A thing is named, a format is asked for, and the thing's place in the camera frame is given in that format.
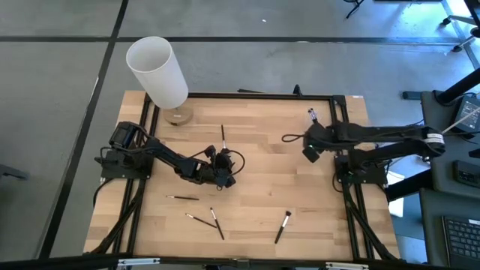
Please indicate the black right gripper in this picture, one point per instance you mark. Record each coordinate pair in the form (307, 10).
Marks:
(321, 135)

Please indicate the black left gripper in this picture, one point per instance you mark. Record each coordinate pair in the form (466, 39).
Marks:
(210, 172)

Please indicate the thin black makeup brush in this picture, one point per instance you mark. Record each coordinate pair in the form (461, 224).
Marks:
(187, 198)
(223, 135)
(202, 221)

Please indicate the fluffy black makeup brush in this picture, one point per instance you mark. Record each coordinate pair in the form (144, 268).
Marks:
(315, 118)
(281, 229)

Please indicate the black brush long silver ferrule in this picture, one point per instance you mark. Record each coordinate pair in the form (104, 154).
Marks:
(217, 225)

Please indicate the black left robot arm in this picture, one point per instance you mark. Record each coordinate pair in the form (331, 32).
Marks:
(168, 157)

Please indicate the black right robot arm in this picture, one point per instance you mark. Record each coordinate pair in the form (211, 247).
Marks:
(375, 133)

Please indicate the black clamp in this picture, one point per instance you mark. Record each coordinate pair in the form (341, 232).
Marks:
(297, 90)

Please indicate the black flat bar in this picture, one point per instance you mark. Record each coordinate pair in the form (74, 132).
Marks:
(247, 90)

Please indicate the black desk beam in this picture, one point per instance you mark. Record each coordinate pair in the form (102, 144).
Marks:
(408, 185)

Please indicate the small black floor box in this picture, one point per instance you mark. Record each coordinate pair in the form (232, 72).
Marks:
(411, 95)

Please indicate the grey desk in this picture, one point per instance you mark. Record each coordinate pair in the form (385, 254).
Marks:
(446, 168)
(431, 232)

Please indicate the black tripod leg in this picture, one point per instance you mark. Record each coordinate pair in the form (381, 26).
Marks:
(355, 7)

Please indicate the white rod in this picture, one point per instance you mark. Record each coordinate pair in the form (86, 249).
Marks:
(461, 120)

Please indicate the black desk device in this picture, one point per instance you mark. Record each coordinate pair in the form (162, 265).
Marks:
(467, 174)

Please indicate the thick black pole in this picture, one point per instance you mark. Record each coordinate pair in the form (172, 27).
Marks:
(457, 88)

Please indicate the grey tablet device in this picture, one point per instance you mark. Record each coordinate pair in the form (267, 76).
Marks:
(468, 112)

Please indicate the computer keyboard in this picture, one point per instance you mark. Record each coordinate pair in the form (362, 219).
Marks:
(463, 240)

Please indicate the office chair base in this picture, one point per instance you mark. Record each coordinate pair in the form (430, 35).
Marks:
(463, 42)

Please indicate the black crossbeam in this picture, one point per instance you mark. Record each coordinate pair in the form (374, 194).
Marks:
(56, 262)

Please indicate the grey floor object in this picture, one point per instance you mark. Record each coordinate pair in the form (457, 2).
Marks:
(11, 172)

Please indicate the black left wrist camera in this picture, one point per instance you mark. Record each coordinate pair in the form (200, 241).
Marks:
(210, 152)

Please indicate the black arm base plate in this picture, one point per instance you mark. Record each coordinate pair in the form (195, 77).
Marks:
(112, 170)
(369, 176)

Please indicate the black aluminium table frame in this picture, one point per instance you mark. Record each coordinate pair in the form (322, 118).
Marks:
(262, 96)

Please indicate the black diagonal frame brace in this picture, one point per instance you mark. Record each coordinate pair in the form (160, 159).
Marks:
(369, 227)
(119, 225)

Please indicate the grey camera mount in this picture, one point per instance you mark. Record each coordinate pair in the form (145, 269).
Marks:
(241, 263)

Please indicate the silver metal bracket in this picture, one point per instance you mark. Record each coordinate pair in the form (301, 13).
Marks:
(347, 266)
(138, 261)

